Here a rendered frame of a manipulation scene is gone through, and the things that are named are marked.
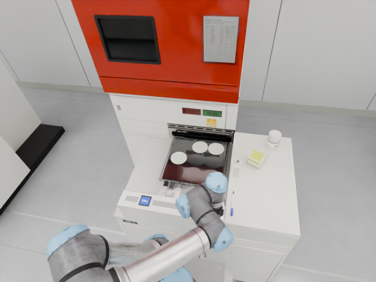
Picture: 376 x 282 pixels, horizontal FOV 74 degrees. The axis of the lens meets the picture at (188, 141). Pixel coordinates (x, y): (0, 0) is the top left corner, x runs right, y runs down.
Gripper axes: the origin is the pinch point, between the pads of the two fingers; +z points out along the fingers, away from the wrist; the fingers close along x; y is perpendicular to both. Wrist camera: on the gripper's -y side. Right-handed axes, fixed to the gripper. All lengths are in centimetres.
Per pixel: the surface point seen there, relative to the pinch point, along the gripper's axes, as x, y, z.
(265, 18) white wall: -34, -211, -2
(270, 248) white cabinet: 31.0, -8.7, 23.8
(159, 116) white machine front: -59, -50, 4
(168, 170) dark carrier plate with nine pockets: -36.6, -21.6, 16.0
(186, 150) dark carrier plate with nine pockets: -34, -41, 16
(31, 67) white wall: -330, -129, 94
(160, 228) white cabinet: -26.2, 6.7, 29.0
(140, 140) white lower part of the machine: -75, -45, 33
